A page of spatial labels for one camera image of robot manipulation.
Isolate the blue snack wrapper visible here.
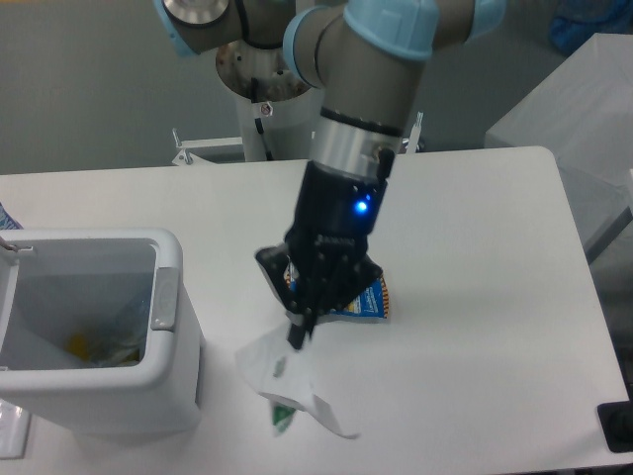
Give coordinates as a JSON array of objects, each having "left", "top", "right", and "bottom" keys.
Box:
[{"left": 284, "top": 261, "right": 392, "bottom": 323}]

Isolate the blue bag in corner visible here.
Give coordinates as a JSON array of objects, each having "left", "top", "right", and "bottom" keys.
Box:
[{"left": 548, "top": 1, "right": 632, "bottom": 56}]

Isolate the white table frame bracket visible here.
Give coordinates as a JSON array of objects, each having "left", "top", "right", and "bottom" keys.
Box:
[{"left": 171, "top": 111, "right": 425, "bottom": 166}]

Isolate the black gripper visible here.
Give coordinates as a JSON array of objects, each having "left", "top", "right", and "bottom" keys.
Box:
[{"left": 255, "top": 160, "right": 388, "bottom": 349}]

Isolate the blue white package left edge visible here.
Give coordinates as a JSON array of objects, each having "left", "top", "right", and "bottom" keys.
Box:
[{"left": 0, "top": 204, "right": 23, "bottom": 230}]

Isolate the white covered box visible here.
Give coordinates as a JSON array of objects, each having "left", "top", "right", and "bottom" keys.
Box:
[{"left": 485, "top": 34, "right": 632, "bottom": 261}]

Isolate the white plastic packaging trash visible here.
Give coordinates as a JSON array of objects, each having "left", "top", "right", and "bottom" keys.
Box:
[{"left": 235, "top": 324, "right": 360, "bottom": 440}]

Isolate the black cable on pedestal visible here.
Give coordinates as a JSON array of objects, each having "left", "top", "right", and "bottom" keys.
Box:
[{"left": 249, "top": 77, "right": 275, "bottom": 162}]

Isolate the white trash can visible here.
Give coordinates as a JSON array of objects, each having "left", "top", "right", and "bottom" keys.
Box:
[{"left": 1, "top": 229, "right": 204, "bottom": 434}]

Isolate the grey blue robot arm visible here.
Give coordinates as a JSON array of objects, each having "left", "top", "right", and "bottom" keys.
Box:
[{"left": 154, "top": 1, "right": 506, "bottom": 349}]

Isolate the black device at table edge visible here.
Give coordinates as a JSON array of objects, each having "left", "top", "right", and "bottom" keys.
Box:
[{"left": 597, "top": 401, "right": 632, "bottom": 453}]

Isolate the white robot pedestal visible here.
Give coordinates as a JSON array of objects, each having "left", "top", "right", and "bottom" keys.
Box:
[{"left": 216, "top": 41, "right": 321, "bottom": 160}]

